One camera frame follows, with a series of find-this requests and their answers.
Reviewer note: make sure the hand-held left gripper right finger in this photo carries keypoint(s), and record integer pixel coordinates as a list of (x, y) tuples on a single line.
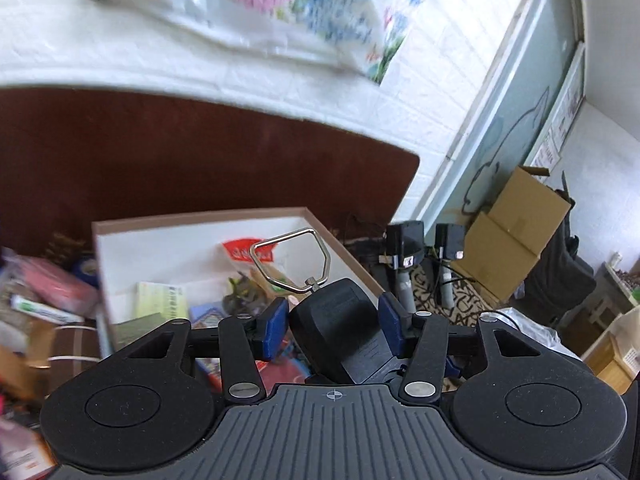
[(389, 317)]

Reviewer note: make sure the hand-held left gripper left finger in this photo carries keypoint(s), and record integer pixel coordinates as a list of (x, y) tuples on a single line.
[(272, 327)]

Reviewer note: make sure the black key case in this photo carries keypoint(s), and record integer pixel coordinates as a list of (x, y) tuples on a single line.
[(340, 325)]

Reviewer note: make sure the blue playing card box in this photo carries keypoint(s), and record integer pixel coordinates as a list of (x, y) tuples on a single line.
[(205, 314)]

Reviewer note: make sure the clear snack packet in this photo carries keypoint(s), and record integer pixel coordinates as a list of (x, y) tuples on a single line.
[(240, 252)]

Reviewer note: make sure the beige cardboard box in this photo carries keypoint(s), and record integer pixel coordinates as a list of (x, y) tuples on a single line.
[(165, 255)]

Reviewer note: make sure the pale green packet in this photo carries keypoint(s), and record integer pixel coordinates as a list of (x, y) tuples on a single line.
[(160, 300)]

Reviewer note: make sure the low cardboard box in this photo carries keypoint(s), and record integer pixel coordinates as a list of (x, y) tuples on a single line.
[(500, 255)]

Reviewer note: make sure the white plastic bag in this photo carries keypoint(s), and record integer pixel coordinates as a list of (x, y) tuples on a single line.
[(535, 331)]

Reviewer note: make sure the tall cardboard box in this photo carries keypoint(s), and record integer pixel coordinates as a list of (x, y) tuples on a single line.
[(530, 205)]

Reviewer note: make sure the brown pouch with white grid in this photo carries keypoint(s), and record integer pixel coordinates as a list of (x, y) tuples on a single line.
[(72, 346)]

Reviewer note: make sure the pink packet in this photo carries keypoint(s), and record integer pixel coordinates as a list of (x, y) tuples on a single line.
[(50, 282)]

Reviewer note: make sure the light wooden shelf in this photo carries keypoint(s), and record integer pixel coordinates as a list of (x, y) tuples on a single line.
[(615, 345)]

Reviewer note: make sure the green and white marker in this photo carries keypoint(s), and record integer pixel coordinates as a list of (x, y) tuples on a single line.
[(45, 310)]

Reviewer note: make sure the frosted glass door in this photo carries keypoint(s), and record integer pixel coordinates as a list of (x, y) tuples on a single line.
[(515, 85)]

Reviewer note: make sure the white and orange medicine box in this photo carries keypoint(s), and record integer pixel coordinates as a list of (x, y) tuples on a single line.
[(22, 452)]

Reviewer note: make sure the floral printed plastic bag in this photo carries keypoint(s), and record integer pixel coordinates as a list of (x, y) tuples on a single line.
[(300, 5)]

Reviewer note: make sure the papers on wall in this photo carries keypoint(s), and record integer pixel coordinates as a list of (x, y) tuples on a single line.
[(560, 125)]

